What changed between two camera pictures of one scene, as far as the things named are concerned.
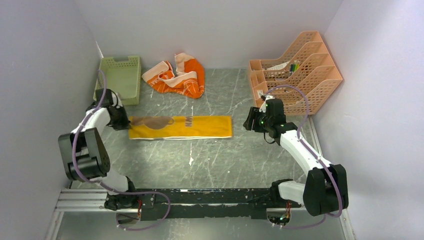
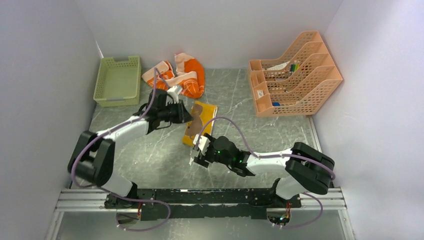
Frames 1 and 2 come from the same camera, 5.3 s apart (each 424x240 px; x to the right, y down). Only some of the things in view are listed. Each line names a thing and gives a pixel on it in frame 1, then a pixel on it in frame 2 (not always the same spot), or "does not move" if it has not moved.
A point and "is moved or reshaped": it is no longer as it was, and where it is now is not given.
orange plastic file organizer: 303,80 does not move
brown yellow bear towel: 160,127 is moved or reshaped
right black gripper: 248,123 to 203,159
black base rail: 157,204 does not move
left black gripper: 125,122 to 183,115
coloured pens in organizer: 294,67 does not move
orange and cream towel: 189,79 does not move
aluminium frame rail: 75,201 does not move
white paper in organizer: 278,67 does not move
